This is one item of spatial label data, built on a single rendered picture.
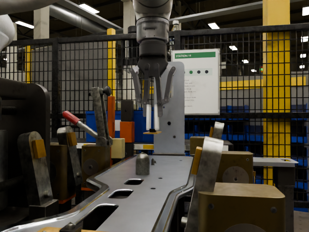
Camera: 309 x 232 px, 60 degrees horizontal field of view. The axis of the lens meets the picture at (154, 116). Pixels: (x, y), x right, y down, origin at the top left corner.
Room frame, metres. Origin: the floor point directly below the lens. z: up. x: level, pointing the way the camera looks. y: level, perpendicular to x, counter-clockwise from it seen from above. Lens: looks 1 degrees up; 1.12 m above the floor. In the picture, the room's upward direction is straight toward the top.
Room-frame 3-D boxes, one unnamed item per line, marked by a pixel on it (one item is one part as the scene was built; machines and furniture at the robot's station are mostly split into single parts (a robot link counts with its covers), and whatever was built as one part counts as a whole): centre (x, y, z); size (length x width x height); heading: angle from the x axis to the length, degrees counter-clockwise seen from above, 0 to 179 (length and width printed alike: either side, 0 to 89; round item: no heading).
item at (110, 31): (2.87, 0.95, 1.00); 1.34 x 0.14 x 2.00; 62
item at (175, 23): (1.37, -0.11, 1.53); 0.07 x 0.07 x 0.20
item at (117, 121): (1.20, 0.14, 1.10); 0.30 x 0.17 x 0.13; 82
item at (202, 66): (1.26, -0.19, 1.30); 0.23 x 0.02 x 0.31; 80
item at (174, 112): (1.00, -0.05, 1.17); 0.12 x 0.01 x 0.34; 80
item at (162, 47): (0.74, 0.00, 1.29); 0.08 x 0.07 x 0.09; 80
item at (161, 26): (0.74, 0.00, 1.36); 0.09 x 0.09 x 0.06
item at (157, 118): (0.74, -0.01, 1.13); 0.03 x 0.01 x 0.07; 170
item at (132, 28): (1.41, 0.11, 1.52); 0.07 x 0.07 x 0.18
